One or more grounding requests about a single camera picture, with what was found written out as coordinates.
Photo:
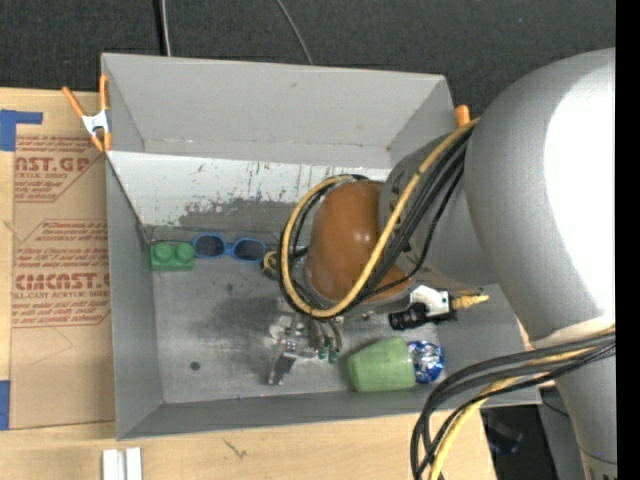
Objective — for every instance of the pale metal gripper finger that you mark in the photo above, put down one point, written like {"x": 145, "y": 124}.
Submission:
{"x": 283, "y": 366}
{"x": 283, "y": 329}

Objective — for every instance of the blue and white crumpled ball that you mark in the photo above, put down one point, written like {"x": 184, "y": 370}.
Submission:
{"x": 429, "y": 363}

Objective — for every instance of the grey metal bin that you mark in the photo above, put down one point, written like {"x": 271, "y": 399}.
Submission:
{"x": 220, "y": 318}

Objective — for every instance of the brown cardboard board, red print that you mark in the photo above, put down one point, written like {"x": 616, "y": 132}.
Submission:
{"x": 60, "y": 268}

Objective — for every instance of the blue sunglasses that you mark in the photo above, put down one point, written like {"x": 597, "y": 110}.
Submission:
{"x": 227, "y": 248}

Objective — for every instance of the black cylinder on white bracket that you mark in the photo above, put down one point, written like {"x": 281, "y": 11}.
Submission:
{"x": 417, "y": 313}

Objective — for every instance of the green toy building block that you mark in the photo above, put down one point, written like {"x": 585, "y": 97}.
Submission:
{"x": 172, "y": 258}

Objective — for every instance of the green cup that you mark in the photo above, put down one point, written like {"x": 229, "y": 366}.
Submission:
{"x": 382, "y": 365}

